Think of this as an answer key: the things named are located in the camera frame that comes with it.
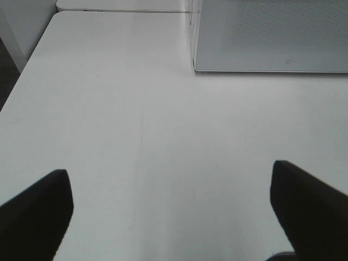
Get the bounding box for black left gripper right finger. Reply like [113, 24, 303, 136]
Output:
[269, 160, 347, 260]

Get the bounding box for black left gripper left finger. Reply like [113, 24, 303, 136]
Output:
[1, 170, 74, 260]

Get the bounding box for white microwave oven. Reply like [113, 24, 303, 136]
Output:
[187, 0, 348, 73]

